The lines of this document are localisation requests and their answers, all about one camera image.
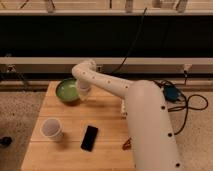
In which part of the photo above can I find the green ceramic bowl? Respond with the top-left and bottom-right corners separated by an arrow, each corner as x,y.
55,78 -> 79,103

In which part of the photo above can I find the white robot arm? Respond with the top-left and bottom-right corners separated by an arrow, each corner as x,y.
71,59 -> 184,171

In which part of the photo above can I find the white plastic bottle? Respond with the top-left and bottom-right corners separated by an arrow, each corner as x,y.
121,100 -> 127,118

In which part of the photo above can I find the white paper cup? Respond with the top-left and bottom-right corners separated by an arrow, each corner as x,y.
41,118 -> 63,142

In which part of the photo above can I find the black smartphone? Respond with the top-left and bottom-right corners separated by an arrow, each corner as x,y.
81,125 -> 98,152

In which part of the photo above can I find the brown wrapped snack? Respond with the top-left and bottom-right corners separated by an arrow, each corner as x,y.
122,138 -> 131,150

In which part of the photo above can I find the blue power adapter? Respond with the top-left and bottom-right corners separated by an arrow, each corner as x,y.
163,86 -> 179,102

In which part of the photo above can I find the black object on floor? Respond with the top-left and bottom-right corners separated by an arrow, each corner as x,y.
0,137 -> 12,147

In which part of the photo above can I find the black hanging cable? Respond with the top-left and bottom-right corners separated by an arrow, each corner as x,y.
109,7 -> 148,75

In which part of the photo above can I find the black floor cable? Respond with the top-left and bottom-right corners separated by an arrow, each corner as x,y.
154,79 -> 210,136

